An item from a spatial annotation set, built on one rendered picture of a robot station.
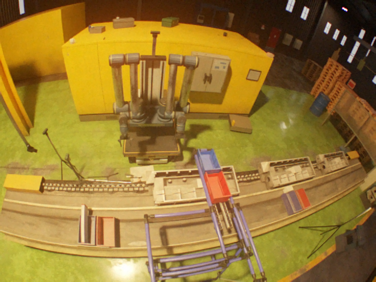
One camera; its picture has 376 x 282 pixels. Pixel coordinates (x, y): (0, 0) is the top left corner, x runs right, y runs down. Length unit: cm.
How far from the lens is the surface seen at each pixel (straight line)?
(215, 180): 175
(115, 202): 211
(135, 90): 218
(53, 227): 231
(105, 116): 407
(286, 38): 1610
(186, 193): 196
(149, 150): 297
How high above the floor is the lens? 267
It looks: 47 degrees down
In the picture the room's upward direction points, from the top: 13 degrees clockwise
